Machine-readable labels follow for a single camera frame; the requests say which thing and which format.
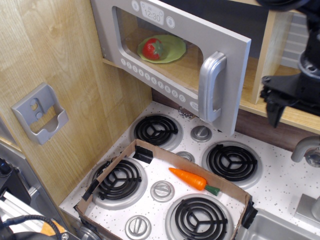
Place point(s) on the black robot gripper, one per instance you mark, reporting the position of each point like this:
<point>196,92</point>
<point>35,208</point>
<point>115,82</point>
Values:
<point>300,91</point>

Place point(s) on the silver toy microwave door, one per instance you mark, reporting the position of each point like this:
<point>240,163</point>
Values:
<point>197,64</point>

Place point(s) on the grey toy faucet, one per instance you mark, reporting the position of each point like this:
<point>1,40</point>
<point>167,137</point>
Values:
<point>308,148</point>

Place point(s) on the back right black burner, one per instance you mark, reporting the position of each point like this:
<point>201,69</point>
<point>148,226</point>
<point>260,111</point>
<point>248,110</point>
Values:
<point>232,162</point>

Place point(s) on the black burner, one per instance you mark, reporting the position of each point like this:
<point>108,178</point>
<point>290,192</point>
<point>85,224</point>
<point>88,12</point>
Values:
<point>198,218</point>
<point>122,182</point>
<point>156,129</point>
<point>232,162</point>

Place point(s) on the silver back stove knob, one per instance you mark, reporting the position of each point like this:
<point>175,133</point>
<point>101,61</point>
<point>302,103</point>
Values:
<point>201,133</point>

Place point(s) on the silver stove knob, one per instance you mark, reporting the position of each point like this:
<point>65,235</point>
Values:
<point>138,227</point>
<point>201,133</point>
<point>162,191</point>

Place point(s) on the hanging silver strainer spoon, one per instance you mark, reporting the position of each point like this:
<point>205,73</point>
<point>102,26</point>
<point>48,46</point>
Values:
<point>184,113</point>

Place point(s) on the small silver middle knob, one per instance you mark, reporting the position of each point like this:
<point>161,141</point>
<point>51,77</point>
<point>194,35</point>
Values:
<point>186,155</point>

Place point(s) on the orange toy carrot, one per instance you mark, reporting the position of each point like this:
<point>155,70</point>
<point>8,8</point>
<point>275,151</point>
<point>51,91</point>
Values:
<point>194,181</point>

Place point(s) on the silver toy sink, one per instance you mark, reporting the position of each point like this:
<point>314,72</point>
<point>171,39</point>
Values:
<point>266,226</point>

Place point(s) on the back left black burner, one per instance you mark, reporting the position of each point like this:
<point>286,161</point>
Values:
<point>156,129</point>

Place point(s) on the green toy plate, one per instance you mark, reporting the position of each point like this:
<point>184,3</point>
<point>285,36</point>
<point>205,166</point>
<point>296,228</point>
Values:
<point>173,48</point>

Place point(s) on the front right black burner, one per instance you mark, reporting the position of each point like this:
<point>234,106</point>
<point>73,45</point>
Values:
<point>198,218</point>

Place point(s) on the red toy strawberry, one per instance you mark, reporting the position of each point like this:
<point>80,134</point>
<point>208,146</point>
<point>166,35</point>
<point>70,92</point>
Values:
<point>153,49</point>

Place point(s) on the silver centre stove knob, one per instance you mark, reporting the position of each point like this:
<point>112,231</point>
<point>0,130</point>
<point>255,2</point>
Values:
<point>162,191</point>

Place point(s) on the front left black burner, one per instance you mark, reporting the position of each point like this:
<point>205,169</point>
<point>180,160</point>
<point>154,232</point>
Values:
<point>122,182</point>

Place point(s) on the silver front stove knob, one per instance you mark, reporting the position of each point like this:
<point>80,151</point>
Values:
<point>138,227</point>

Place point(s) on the silver oven front knob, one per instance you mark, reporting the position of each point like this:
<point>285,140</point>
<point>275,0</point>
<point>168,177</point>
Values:
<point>87,234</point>

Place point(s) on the orange tape piece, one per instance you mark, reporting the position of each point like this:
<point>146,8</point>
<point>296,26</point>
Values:
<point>49,231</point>

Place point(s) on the grey faucet handle base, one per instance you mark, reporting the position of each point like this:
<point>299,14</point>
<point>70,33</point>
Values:
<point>308,210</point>

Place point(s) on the brown cardboard frame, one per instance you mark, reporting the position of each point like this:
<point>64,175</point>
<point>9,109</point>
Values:
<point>147,193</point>

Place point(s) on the grey wall phone holder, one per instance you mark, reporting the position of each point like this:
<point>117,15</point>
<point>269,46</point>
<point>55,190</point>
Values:
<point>31,108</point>

